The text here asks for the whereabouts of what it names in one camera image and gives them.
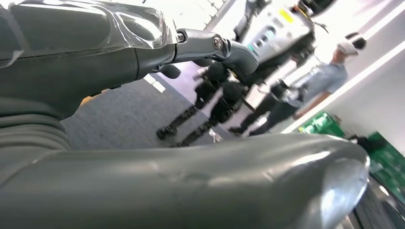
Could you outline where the black idle robot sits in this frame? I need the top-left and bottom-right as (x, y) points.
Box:
(156, 0), (336, 148)

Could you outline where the green plastic crate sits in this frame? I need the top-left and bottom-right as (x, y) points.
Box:
(367, 131), (405, 205)
(298, 111), (346, 138)

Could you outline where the person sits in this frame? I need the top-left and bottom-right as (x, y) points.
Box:
(228, 31), (368, 137)

